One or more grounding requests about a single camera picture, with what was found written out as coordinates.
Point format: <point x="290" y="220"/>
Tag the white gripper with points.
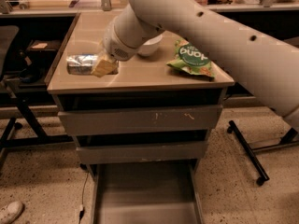
<point x="114" y="47"/>

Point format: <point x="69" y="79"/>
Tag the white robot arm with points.
<point x="264" y="66"/>

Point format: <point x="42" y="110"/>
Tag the grey drawer cabinet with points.
<point x="138" y="83"/>

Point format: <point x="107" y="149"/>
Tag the middle grey drawer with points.
<point x="143" y="152"/>

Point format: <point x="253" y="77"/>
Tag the top grey drawer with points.
<point x="140" y="120"/>

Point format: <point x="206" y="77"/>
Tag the open bottom grey drawer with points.
<point x="162" y="192"/>

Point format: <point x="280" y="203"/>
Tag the white bowl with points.
<point x="150" y="46"/>

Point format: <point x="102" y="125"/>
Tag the green dang chip bag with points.
<point x="190" y="60"/>

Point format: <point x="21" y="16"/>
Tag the white shoe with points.
<point x="10" y="212"/>

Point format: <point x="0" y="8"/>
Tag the black wheeled stand leg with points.
<point x="263" y="176"/>

